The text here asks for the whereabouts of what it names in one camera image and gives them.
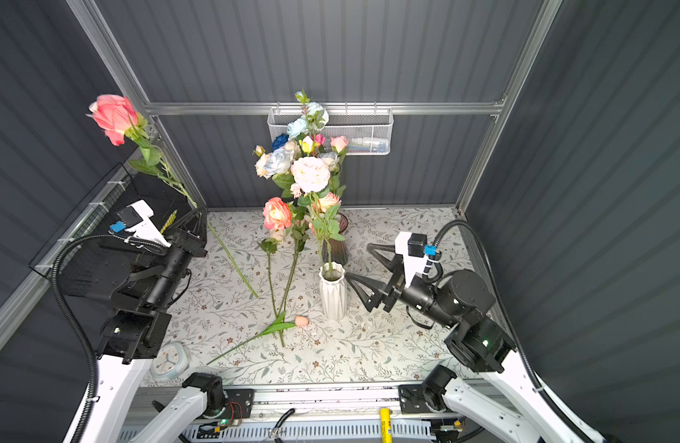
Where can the pink carnation flower stem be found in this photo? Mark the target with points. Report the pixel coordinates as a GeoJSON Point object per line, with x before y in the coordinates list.
{"type": "Point", "coordinates": [311, 173]}

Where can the peach spray rose stem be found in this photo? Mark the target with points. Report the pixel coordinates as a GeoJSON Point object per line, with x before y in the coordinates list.
{"type": "Point", "coordinates": [326, 227]}

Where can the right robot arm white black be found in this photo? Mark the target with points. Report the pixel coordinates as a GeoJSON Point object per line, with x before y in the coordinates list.
{"type": "Point", "coordinates": [532, 413]}

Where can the yellow marker in black basket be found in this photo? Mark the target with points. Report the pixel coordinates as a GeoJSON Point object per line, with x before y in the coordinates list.
{"type": "Point", "coordinates": [169, 221]}

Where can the white green peony stem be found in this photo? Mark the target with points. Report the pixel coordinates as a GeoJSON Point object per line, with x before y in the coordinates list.
{"type": "Point", "coordinates": [313, 119]}

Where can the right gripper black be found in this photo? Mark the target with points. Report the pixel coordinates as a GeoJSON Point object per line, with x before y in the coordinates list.
{"type": "Point", "coordinates": [379, 288]}

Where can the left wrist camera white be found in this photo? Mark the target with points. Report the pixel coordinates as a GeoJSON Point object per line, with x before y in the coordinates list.
{"type": "Point", "coordinates": [135, 220]}

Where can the black wire basket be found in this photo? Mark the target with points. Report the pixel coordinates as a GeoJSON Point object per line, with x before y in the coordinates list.
{"type": "Point", "coordinates": [94, 215]}

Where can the bottle in white basket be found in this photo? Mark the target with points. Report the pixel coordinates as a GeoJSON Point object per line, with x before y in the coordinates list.
{"type": "Point", "coordinates": [369, 146]}

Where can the pink glass vase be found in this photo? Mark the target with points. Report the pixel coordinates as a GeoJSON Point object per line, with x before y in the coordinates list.
{"type": "Point", "coordinates": [340, 252]}

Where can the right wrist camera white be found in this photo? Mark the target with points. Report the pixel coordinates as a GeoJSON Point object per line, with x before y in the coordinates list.
{"type": "Point", "coordinates": [412, 248]}

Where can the yellow tool at front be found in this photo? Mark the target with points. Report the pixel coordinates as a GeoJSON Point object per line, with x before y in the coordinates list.
{"type": "Point", "coordinates": [385, 425]}

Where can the deep pink rose stem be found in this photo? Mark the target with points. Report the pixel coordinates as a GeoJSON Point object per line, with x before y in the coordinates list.
{"type": "Point", "coordinates": [117, 117]}

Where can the white peony flower stem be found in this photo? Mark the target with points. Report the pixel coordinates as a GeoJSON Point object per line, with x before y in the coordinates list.
{"type": "Point", "coordinates": [260, 166]}

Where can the small white clock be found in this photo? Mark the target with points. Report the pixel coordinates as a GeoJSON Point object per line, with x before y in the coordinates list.
{"type": "Point", "coordinates": [172, 361]}

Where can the coral red rose stem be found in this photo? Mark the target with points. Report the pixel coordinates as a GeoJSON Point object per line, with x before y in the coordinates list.
{"type": "Point", "coordinates": [285, 221]}

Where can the bundle of artificial flowers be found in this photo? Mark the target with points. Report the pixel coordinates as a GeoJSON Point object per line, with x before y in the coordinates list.
{"type": "Point", "coordinates": [270, 266]}

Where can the white ribbed ceramic vase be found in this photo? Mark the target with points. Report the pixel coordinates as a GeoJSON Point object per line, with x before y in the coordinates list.
{"type": "Point", "coordinates": [333, 291]}

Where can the light pink rose stem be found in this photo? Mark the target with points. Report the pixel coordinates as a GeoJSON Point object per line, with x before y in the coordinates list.
{"type": "Point", "coordinates": [339, 144]}

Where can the floral patterned table mat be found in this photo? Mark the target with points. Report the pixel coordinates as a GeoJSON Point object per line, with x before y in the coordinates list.
{"type": "Point", "coordinates": [228, 301]}

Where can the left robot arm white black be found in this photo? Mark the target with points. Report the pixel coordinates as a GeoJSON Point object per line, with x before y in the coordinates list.
{"type": "Point", "coordinates": [139, 289]}

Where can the pale blue white rose stem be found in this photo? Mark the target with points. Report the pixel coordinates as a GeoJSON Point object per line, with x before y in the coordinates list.
{"type": "Point", "coordinates": [277, 167]}

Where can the pink tulip stem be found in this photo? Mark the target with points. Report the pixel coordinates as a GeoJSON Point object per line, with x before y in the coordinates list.
{"type": "Point", "coordinates": [278, 325]}

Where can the white wire mesh basket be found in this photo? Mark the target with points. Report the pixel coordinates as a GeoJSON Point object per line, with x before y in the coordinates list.
{"type": "Point", "coordinates": [351, 121]}

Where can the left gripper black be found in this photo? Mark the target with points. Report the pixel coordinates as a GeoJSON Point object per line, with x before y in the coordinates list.
{"type": "Point", "coordinates": [185, 244]}

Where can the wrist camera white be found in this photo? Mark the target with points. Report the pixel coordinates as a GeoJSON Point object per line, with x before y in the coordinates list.
{"type": "Point", "coordinates": [412, 248]}
{"type": "Point", "coordinates": [135, 220]}

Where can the magenta rose stem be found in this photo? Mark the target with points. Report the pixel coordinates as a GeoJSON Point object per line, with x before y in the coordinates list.
{"type": "Point", "coordinates": [318, 141]}

